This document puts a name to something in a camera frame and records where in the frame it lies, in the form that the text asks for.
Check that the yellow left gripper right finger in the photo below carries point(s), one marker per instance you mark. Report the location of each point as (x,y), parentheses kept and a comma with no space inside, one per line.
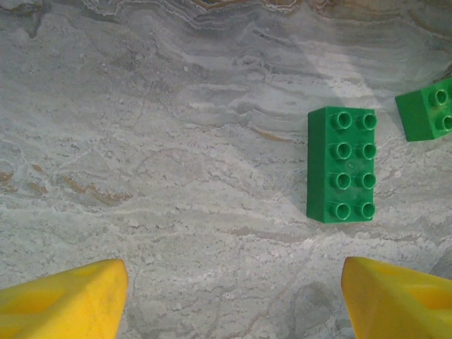
(395,307)

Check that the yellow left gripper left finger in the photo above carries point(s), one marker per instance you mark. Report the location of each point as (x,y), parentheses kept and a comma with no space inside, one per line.
(60,303)

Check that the green long lego brick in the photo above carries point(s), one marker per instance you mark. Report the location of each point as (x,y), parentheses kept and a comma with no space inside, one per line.
(318,176)

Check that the green square lego brick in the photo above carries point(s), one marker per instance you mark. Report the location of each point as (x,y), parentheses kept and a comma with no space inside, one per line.
(413,113)

